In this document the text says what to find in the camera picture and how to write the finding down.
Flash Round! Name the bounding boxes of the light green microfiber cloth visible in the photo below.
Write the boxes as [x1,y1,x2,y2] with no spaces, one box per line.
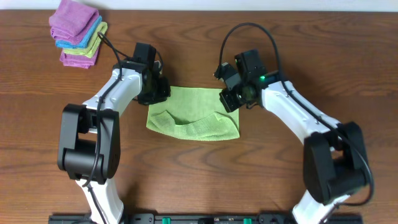
[146,86,240,141]

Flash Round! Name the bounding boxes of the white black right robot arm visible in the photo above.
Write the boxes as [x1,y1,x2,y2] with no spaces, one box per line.
[214,50,374,223]

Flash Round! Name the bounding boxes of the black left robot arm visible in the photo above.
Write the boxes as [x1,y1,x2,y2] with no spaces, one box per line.
[49,43,170,223]

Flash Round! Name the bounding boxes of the green folded cloth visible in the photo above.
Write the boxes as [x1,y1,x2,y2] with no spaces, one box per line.
[62,22,108,58]

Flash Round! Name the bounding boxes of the blue folded cloth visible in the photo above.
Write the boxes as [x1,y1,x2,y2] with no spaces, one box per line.
[55,16,102,49]

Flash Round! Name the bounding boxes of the bottom purple folded cloth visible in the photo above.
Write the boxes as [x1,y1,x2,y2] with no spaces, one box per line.
[60,49,99,69]

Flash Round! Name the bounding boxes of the purple folded cloth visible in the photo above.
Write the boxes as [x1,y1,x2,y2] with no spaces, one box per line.
[49,0,100,40]
[60,49,99,69]

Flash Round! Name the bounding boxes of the top purple folded cloth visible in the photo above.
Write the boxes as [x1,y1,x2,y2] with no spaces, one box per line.
[49,0,100,40]

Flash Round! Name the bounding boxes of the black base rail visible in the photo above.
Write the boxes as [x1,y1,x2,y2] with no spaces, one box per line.
[48,213,364,224]

